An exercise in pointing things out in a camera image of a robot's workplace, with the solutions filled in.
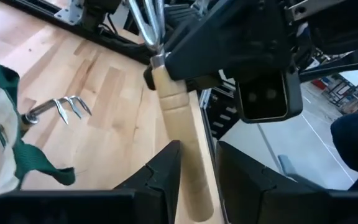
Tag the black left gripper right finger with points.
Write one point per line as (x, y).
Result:
(241, 186)

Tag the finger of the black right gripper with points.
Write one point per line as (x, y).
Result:
(204, 53)
(204, 85)

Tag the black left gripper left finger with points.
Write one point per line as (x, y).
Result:
(163, 180)

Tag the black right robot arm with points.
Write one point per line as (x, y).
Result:
(337, 31)

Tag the background storage racks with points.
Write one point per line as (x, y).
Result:
(353, 93)

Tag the person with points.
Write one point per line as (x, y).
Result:
(353, 146)

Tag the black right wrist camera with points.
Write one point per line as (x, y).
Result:
(259, 99)

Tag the silver corner bracket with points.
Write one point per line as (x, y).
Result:
(68, 12)

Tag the black table frame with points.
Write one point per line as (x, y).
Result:
(42, 13)

